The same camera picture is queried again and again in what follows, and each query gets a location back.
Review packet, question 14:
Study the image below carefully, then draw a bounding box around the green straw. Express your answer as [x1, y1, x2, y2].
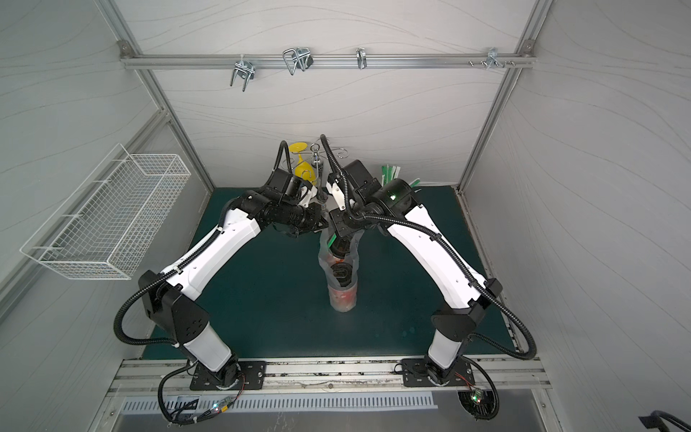
[327, 231, 341, 248]

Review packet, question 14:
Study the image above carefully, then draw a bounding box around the red milk tea cup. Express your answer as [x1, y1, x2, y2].
[327, 263, 358, 312]
[326, 236, 358, 266]

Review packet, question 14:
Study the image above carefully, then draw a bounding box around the clear plastic carrier bag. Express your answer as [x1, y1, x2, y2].
[318, 229, 363, 312]

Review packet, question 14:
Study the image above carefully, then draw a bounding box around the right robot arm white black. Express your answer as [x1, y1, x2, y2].
[320, 136, 537, 386]

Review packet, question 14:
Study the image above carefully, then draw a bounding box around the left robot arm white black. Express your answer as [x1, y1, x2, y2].
[113, 141, 327, 389]

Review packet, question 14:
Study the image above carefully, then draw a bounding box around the metal cup hanging stand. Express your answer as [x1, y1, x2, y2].
[310, 141, 329, 203]

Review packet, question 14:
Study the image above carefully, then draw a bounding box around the yellow plastic goblet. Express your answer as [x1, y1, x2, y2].
[288, 141, 317, 185]

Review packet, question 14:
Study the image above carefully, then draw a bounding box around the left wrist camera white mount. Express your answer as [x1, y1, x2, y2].
[298, 185, 319, 208]

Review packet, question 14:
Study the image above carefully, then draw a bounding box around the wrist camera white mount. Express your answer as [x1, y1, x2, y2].
[298, 185, 319, 208]
[326, 182, 346, 212]

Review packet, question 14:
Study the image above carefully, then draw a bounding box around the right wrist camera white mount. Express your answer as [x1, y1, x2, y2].
[326, 182, 346, 212]

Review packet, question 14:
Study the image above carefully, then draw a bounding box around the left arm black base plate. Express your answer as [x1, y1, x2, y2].
[190, 360, 267, 392]

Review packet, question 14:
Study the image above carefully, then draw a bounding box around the aluminium overhead rail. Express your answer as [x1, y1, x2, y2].
[121, 52, 537, 70]

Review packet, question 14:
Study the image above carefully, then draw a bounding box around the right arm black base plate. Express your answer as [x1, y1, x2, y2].
[393, 357, 475, 388]

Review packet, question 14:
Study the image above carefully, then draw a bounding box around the white wire basket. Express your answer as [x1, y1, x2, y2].
[20, 144, 191, 281]

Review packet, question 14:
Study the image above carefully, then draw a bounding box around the left base cable bundle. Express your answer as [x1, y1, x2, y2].
[155, 361, 245, 427]

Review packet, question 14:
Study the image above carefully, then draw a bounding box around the base cable bundle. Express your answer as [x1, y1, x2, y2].
[155, 361, 245, 427]
[456, 355, 502, 421]

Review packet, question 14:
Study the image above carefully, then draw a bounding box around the right base cable bundle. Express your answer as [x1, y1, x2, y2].
[456, 355, 502, 421]

